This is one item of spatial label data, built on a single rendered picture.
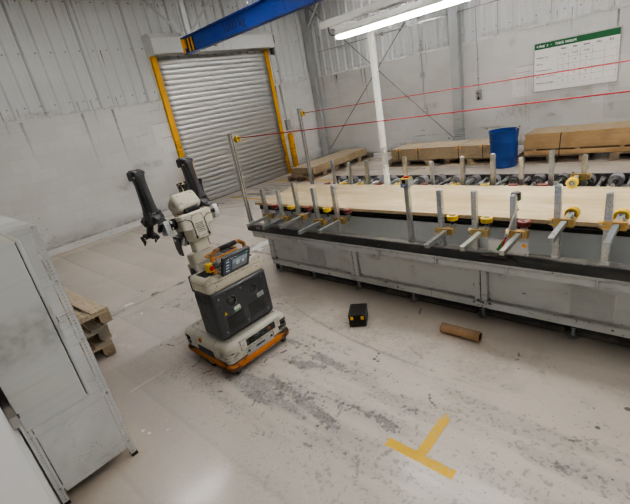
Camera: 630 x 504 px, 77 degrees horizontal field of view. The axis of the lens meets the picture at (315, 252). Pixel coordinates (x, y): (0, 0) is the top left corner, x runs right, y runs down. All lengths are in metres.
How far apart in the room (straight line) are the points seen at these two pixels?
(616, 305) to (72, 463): 3.46
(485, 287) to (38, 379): 2.89
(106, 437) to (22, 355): 1.42
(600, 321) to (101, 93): 8.81
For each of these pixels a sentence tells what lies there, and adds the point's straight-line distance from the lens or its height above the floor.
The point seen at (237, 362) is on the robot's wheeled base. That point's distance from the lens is 3.25.
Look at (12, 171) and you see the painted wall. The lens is 8.90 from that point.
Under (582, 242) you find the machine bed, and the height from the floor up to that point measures 0.74.
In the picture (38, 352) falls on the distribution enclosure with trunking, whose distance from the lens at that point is 1.61.
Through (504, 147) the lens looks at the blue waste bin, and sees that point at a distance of 8.57.
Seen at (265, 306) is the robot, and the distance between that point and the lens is 3.38.
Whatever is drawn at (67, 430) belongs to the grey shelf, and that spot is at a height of 0.42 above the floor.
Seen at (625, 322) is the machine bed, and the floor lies 0.20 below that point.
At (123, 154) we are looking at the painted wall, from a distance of 9.45.
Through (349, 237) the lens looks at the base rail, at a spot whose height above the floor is 0.69.
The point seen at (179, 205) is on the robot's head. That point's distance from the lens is 3.27.
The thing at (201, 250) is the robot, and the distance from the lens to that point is 3.38.
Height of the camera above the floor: 1.89
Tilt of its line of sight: 21 degrees down
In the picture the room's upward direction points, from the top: 11 degrees counter-clockwise
